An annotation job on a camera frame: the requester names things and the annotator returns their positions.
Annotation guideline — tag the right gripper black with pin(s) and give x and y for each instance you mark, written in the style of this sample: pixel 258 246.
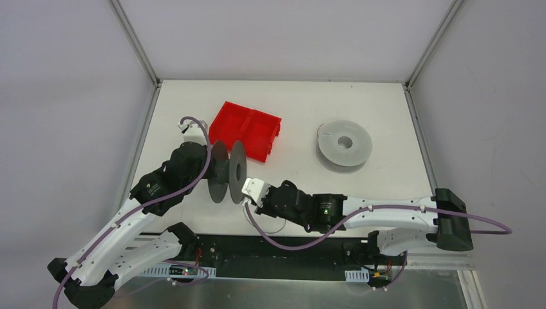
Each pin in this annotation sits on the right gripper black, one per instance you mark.
pixel 268 201

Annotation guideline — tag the aluminium frame post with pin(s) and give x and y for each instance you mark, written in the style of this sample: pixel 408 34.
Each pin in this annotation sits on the aluminium frame post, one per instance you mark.
pixel 134 41
pixel 434 42

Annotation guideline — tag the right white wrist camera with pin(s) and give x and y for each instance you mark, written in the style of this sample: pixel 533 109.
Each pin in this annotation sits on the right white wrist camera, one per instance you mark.
pixel 255 189

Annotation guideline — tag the right aluminium frame post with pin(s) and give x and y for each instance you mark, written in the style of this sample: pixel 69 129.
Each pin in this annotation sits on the right aluminium frame post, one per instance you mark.
pixel 434 42

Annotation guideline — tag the white translucent cable spool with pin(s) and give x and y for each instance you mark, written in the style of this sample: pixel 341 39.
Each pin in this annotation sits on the white translucent cable spool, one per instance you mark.
pixel 342 146

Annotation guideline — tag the red two-compartment bin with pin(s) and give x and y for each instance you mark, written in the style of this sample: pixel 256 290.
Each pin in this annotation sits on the red two-compartment bin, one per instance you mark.
pixel 255 129

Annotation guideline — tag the black cable spool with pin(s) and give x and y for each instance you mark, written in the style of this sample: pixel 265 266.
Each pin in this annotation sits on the black cable spool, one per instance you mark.
pixel 236 174

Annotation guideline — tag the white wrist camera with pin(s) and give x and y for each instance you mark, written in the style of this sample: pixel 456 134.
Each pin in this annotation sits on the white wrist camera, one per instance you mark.
pixel 255 189
pixel 191 131

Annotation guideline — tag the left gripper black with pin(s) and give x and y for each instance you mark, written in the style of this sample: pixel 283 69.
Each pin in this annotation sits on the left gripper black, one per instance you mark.
pixel 212 167

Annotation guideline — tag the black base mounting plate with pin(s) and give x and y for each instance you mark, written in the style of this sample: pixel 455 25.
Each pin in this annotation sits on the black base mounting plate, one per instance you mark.
pixel 252 257

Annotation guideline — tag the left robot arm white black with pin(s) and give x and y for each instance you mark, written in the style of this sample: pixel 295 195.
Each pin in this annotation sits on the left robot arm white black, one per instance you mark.
pixel 91 277

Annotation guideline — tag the left aluminium frame post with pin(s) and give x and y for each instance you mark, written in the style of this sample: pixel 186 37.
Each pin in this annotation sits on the left aluminium frame post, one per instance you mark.
pixel 134 41

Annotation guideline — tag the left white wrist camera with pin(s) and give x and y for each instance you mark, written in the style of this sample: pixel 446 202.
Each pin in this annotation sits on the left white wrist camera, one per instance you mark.
pixel 191 131

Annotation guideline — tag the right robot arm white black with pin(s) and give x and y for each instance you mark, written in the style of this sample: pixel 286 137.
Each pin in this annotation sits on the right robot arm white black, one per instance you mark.
pixel 400 225

